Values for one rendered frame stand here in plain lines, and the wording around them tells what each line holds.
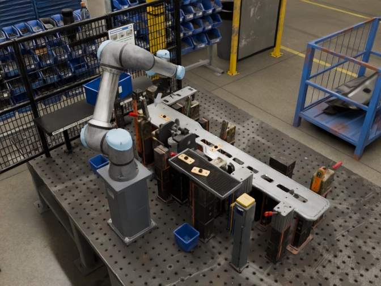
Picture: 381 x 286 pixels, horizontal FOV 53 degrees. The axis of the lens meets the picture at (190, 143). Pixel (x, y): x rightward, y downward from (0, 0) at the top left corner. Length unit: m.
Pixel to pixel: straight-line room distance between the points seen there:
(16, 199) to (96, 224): 1.50
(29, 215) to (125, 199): 1.66
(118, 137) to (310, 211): 0.98
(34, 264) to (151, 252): 1.25
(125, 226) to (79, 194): 0.51
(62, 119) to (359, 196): 1.92
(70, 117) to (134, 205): 0.86
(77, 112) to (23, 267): 1.22
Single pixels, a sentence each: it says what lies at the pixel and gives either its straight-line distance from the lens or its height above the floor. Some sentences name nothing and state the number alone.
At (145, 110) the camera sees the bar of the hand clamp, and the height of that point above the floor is 1.13.
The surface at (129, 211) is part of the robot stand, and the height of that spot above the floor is 0.92.
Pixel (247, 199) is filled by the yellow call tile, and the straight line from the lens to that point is 1.74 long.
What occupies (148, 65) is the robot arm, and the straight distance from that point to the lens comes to 1.88.
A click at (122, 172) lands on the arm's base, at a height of 1.15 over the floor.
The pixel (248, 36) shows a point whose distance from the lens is 5.36.
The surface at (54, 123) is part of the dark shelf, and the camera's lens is 2.60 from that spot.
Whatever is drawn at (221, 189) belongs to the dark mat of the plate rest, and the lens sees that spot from 1.77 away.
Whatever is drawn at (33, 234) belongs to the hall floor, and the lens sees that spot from 3.36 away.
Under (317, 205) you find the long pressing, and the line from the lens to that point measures 2.01.
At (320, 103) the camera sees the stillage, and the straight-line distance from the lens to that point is 4.54.
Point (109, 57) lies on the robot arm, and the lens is 1.88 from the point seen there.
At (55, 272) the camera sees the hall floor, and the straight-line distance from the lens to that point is 3.07.
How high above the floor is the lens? 2.38
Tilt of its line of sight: 37 degrees down
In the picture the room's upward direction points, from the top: 1 degrees counter-clockwise
